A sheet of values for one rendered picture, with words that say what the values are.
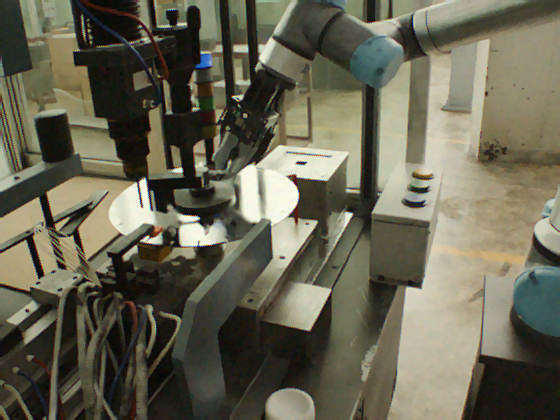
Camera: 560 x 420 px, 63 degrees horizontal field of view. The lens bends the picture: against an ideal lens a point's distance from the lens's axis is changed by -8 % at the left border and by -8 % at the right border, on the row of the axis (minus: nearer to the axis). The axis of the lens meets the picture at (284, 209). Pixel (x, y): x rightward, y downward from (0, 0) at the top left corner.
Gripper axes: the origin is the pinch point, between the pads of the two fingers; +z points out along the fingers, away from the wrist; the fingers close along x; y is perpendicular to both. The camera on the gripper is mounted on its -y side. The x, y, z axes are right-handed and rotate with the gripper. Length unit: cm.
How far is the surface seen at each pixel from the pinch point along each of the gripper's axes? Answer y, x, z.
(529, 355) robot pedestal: 6, 59, -5
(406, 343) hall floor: -92, 74, 53
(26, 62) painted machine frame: 26.9, -25.2, -8.0
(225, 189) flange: 0.3, 1.6, 2.3
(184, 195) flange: 4.0, -3.5, 6.0
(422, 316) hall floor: -110, 78, 47
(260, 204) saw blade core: 2.9, 8.5, 0.1
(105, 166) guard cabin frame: -53, -47, 40
